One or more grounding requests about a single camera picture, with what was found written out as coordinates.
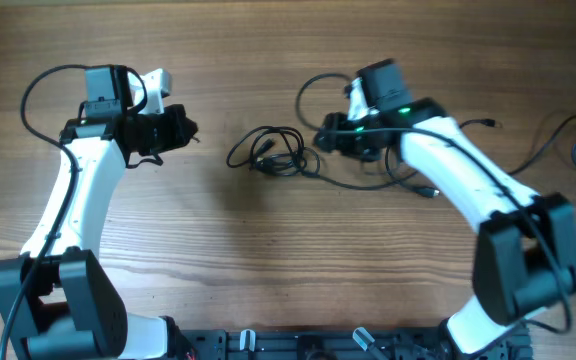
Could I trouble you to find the thick black USB cable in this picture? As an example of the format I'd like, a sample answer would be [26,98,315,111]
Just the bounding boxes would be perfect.
[225,124,441,199]

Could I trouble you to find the thin black USB cable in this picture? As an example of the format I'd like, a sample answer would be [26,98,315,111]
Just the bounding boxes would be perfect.
[457,114,576,179]

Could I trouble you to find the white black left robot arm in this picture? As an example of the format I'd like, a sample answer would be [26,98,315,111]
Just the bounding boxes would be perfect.
[0,65,198,359]

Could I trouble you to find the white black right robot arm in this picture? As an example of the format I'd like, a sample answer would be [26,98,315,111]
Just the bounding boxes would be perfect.
[314,59,576,359]

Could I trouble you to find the right camera cable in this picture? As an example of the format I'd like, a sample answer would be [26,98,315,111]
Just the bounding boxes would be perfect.
[295,72,574,351]

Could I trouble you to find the camera cable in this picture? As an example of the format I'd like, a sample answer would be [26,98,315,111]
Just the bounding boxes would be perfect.
[0,63,149,360]
[295,72,574,351]

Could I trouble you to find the left camera cable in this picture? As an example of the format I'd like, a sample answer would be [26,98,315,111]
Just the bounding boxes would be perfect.
[0,63,149,360]

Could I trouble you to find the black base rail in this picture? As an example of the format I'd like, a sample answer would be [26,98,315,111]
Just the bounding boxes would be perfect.
[177,327,534,360]

